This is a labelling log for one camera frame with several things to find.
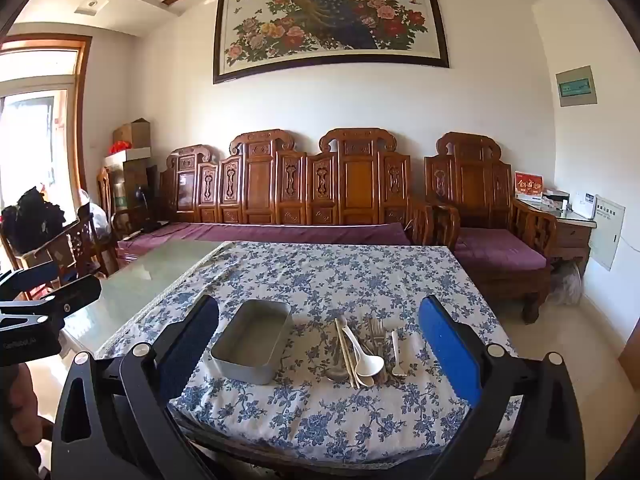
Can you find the square ceiling light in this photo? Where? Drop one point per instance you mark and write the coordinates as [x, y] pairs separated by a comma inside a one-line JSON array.
[[91, 6]]

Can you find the wooden chair by wall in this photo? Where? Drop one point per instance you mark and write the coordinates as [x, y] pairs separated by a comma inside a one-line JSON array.
[[105, 195]]

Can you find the framed peacock painting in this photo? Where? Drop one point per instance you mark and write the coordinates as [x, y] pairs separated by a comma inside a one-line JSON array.
[[260, 45]]

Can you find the pale wooden chopstick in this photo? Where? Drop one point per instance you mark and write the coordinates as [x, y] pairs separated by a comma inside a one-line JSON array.
[[345, 350]]

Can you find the blue floral tablecloth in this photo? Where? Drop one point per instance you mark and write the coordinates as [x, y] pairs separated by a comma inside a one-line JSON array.
[[350, 280]]

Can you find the carved wooden armchair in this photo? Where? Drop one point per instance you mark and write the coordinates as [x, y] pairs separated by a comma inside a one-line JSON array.
[[470, 180]]

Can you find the metal spoon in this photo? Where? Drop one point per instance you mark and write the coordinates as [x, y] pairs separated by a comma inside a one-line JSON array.
[[336, 374]]

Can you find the stacked brown cartons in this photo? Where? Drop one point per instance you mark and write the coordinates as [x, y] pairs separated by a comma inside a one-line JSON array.
[[135, 185]]

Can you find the person's left forearm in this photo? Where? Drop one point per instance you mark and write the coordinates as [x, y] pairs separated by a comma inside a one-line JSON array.
[[25, 400]]

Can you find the grey metal tray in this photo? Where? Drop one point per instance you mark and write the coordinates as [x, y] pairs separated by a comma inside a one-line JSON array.
[[250, 330]]

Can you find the tissue box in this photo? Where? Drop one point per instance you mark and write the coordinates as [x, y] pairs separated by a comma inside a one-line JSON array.
[[556, 197]]

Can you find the red decoration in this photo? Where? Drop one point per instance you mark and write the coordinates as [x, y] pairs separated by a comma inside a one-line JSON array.
[[119, 148]]

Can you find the square purple seat cushion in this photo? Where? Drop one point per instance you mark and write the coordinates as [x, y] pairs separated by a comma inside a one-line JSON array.
[[500, 250]]

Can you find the wooden window frame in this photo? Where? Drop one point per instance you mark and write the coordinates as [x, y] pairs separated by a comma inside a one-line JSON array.
[[82, 110]]

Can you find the black desk lamp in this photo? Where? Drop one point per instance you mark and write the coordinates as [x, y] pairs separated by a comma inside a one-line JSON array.
[[144, 200]]

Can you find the black clothes pile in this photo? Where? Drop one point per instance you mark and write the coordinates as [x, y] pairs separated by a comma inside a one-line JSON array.
[[32, 220]]

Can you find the wooden side table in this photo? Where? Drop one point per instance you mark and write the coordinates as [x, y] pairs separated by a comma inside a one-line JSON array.
[[572, 237]]

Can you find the carved wooden dining chair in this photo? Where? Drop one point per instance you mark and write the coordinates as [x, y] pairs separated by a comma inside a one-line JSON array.
[[75, 247]]

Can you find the carved wooden sofa bench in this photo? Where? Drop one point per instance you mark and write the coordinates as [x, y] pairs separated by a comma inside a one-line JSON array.
[[260, 180]]

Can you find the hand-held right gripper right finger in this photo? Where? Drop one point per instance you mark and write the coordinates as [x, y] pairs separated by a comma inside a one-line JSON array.
[[450, 350]]

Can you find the white electrical panel door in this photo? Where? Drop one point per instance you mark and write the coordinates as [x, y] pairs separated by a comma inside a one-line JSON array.
[[607, 232]]

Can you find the red desk calendar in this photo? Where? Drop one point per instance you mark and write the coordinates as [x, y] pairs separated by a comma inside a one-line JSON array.
[[529, 185]]

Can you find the flat white box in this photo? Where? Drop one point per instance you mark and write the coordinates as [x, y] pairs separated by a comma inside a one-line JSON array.
[[127, 157]]

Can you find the crumpled plastic bag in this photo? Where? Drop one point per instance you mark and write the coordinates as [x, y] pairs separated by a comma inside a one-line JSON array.
[[567, 285]]

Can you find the long purple seat cushion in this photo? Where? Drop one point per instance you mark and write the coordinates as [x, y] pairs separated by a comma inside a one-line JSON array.
[[300, 232]]

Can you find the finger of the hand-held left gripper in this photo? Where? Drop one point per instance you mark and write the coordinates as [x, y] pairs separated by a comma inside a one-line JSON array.
[[75, 297], [40, 277]]

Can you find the clear plastic bag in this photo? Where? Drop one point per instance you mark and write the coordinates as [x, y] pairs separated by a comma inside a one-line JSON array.
[[97, 217]]

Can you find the grey wall box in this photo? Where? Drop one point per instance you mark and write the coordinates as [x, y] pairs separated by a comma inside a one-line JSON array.
[[576, 86]]

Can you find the white device box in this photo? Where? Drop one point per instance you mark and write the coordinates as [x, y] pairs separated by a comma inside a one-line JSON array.
[[585, 206]]

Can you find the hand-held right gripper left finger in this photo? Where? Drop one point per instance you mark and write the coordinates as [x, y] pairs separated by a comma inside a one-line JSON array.
[[192, 340]]

